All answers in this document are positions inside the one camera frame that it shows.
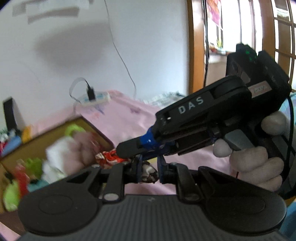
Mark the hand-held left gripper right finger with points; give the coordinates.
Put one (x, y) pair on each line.
(161, 171)

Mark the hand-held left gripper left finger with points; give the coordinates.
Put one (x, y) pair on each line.
(138, 171)

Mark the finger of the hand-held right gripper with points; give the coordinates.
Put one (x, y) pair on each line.
(192, 141)
(180, 115)

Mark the red white patterned cloth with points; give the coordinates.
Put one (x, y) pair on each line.
(111, 157)

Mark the yellow wooden box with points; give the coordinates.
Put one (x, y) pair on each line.
(41, 143)

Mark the person's right hand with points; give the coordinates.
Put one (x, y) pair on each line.
(254, 164)

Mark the plaid cloth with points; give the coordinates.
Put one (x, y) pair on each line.
(161, 99)

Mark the pink floral sheet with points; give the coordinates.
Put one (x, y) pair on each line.
(131, 120)

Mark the window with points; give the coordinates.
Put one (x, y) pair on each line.
(235, 27)

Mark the pink white plush toy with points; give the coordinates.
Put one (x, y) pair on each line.
(69, 153)

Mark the lime green plush toy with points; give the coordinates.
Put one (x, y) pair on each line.
(72, 130)

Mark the white power strip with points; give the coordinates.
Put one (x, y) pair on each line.
(101, 97)

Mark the black charger plug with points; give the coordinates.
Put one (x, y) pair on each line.
(90, 93)

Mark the pink curtain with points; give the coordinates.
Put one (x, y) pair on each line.
(214, 11)

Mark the green sock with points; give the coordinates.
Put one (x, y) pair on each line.
(34, 165)

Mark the red plush toy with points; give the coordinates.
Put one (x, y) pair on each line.
(21, 176)

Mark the yellow book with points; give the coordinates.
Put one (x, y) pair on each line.
(26, 134)

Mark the large green plush toy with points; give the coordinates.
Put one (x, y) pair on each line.
(12, 195)

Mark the blue case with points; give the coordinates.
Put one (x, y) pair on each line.
(11, 144)

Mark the small white green toy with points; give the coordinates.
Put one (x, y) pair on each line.
(7, 134)

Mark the black rectangular speaker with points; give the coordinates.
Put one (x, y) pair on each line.
(10, 113)

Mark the wooden lattice frame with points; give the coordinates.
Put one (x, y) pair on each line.
(283, 41)

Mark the wooden door frame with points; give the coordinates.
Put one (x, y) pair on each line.
(196, 46)

